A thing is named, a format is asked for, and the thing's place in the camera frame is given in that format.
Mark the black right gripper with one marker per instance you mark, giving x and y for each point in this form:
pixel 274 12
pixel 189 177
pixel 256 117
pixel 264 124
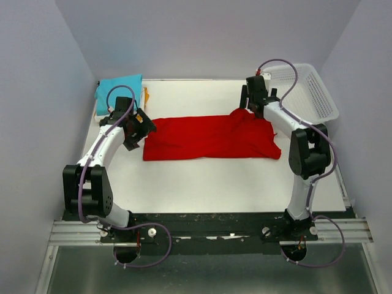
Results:
pixel 243 100

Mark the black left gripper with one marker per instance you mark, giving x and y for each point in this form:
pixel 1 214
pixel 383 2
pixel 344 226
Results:
pixel 146 128

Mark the red t shirt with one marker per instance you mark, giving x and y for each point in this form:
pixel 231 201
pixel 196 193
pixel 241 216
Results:
pixel 237 135

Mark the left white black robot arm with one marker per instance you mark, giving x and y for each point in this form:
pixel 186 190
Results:
pixel 87 189

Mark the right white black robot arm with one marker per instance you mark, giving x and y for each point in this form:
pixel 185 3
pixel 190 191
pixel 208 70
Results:
pixel 309 152

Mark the folded orange t shirt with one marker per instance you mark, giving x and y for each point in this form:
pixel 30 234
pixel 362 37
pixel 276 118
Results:
pixel 146 97

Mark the white perforated plastic basket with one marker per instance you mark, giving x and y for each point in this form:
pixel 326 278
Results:
pixel 307 96

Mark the folded white t shirt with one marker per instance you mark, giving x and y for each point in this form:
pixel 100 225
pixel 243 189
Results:
pixel 97 118

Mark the folded light blue t shirt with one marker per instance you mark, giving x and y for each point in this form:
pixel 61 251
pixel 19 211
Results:
pixel 109 89

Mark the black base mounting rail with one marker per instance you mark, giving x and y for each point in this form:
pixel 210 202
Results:
pixel 196 234

